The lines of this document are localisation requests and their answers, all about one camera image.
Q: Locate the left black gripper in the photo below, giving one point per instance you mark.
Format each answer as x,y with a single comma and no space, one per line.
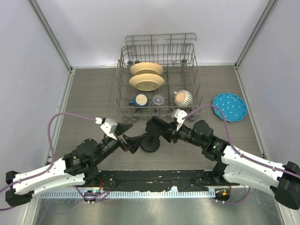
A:
133,143

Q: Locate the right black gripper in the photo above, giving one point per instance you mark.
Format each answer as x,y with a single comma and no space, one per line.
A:
175,133

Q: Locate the black smartphone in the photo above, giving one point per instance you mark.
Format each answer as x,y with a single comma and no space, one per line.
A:
153,123

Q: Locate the black phone stand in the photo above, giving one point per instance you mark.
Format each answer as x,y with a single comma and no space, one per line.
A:
150,143

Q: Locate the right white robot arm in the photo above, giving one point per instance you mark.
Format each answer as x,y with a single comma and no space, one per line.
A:
237,166

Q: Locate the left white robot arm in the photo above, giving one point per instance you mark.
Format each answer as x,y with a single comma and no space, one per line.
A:
78,168

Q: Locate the clear glass cup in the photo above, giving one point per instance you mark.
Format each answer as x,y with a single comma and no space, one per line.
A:
158,100

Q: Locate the blue mug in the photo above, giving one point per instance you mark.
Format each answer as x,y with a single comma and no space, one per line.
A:
139,100

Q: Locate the striped ceramic bowl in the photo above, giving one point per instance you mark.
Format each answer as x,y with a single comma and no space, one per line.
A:
183,99

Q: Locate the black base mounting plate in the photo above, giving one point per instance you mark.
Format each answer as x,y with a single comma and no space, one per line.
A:
157,180

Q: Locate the front beige plate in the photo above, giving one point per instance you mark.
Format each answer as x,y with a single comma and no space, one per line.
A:
146,82

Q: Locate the beige plate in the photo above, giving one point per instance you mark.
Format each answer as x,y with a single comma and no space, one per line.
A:
146,82
146,67

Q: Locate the rear beige plate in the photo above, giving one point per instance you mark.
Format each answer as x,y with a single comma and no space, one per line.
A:
146,67

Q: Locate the blue dotted plate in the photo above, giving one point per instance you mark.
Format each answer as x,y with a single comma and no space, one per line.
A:
233,107

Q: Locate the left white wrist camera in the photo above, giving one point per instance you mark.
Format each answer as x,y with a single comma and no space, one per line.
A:
108,126

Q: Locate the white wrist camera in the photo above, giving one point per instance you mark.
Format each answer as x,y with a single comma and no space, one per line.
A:
179,115
108,126

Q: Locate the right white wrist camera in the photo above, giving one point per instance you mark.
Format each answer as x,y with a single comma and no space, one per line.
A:
179,115

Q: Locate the perforated cable tray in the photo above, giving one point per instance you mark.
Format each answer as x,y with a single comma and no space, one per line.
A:
173,193

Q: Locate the grey wire dish rack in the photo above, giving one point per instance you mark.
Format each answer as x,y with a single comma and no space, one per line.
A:
176,54

